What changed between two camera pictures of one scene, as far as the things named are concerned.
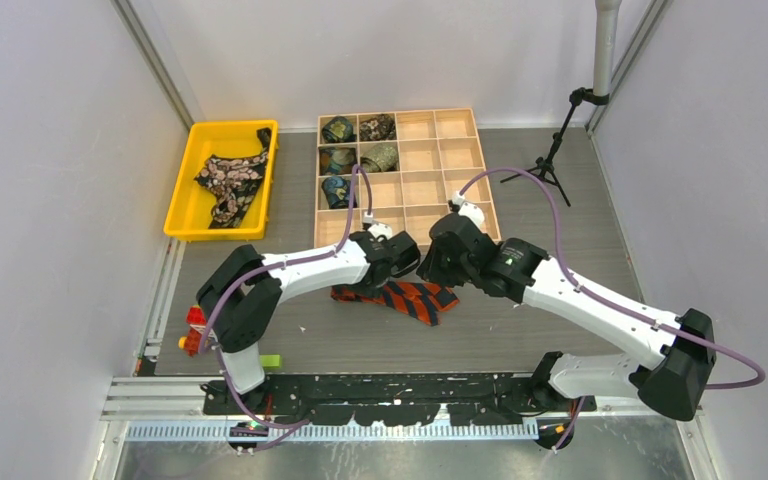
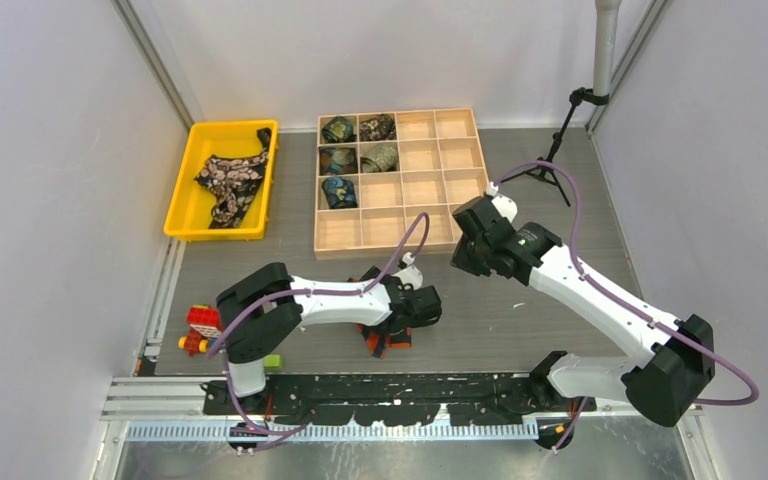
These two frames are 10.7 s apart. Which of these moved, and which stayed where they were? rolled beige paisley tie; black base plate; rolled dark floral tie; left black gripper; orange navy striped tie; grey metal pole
Moved: orange navy striped tie; left black gripper
Stayed: grey metal pole; rolled beige paisley tie; black base plate; rolled dark floral tie
